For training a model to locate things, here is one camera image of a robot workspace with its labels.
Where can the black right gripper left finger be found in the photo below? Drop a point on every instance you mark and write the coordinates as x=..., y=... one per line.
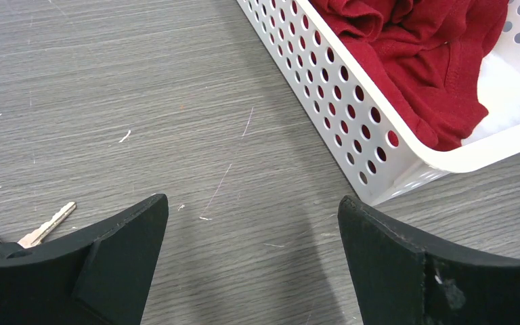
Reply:
x=99, y=274

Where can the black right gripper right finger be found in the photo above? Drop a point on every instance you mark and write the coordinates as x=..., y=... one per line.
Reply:
x=403, y=275

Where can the black-headed key bunch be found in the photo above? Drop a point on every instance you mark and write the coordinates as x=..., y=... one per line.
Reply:
x=20, y=248

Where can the white perforated plastic basket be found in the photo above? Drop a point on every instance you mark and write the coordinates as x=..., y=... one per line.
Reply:
x=376, y=150

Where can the red cloth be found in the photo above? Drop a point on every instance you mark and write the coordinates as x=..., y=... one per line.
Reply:
x=424, y=56

